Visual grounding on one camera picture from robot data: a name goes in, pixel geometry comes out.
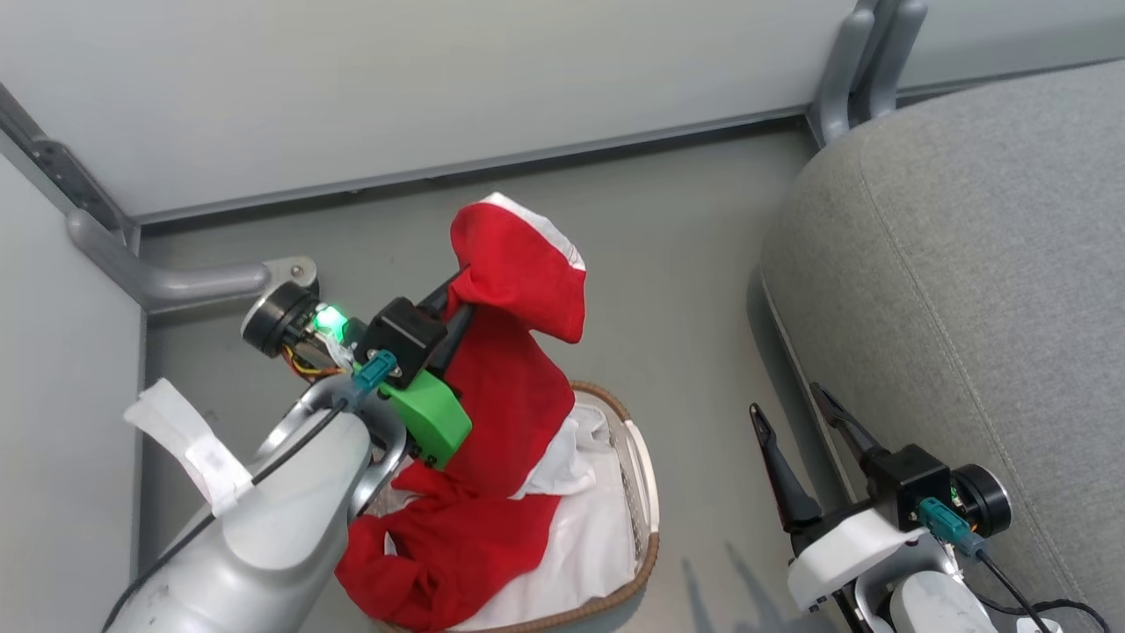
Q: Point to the dark partition corner rail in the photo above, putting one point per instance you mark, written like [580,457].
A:
[66,176]

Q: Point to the grey partition foot with plate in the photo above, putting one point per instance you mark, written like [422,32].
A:
[176,283]

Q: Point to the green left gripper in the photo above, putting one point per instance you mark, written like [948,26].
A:
[431,418]

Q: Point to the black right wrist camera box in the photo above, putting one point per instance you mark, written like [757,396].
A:
[910,483]

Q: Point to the grey fabric sofa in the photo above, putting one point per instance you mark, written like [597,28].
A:
[967,264]

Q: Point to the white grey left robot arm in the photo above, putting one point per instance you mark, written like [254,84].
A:
[281,527]

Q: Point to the white basket with brown rim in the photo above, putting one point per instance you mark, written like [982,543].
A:
[642,479]

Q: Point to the grey forked partition foot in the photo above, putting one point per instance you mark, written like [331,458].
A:
[857,70]

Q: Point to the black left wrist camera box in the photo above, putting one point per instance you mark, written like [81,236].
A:
[400,338]

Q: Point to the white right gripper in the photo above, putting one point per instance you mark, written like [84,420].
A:
[844,549]

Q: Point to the white tape tag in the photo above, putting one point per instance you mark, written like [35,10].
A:
[202,448]

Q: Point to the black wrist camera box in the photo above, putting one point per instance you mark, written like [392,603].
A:
[910,483]
[400,338]

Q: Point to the red garment with white trim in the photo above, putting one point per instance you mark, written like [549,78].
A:
[510,396]

